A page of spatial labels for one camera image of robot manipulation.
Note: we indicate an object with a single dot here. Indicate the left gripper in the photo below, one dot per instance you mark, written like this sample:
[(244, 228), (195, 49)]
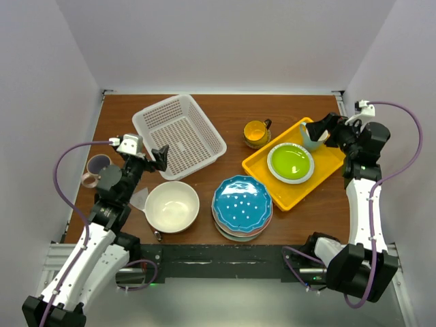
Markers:
[(159, 164)]

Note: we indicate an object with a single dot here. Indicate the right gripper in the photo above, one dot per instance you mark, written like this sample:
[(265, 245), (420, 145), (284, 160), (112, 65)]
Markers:
[(334, 123)]

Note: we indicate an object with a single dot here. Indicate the blue polka dot plate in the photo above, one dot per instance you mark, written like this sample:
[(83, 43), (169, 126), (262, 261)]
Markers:
[(242, 204)]

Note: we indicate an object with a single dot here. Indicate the pink polka dot plate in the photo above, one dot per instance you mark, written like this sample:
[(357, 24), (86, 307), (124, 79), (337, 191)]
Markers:
[(225, 230)]

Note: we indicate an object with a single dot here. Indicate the cream pink floral plate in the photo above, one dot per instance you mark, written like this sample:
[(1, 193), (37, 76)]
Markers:
[(242, 237)]

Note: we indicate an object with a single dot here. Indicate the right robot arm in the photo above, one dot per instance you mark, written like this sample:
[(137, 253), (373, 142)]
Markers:
[(363, 267)]

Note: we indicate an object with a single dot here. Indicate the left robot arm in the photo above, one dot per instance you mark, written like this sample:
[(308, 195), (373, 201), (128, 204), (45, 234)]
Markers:
[(103, 249)]

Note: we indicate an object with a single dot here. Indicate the light blue mug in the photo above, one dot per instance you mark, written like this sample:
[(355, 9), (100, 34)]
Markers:
[(307, 142)]

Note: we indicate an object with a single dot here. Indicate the white plastic basket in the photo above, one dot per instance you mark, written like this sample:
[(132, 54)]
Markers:
[(180, 123)]

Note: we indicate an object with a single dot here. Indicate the clear plastic scrap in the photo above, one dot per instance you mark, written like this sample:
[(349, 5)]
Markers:
[(138, 199)]

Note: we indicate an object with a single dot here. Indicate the green white bowl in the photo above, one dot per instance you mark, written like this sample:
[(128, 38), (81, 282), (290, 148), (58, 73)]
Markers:
[(290, 163)]

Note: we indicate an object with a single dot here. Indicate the white ceramic bowl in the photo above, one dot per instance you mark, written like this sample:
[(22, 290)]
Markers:
[(172, 207)]

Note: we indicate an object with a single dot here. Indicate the pink beige mug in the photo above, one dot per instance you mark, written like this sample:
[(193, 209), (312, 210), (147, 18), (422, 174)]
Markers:
[(90, 178)]

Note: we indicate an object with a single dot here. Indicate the yellow mug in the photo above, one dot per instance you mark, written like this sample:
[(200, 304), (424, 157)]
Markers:
[(256, 131)]

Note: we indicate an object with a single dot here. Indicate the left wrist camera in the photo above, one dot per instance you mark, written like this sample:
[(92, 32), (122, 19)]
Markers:
[(130, 144)]

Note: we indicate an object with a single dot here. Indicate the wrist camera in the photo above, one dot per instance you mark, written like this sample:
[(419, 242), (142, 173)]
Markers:
[(130, 144), (364, 113)]

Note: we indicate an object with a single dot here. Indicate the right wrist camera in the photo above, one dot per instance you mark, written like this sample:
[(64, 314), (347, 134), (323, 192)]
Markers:
[(364, 113)]

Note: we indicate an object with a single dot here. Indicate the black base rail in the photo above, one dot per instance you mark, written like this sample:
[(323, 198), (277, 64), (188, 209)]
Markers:
[(240, 261)]

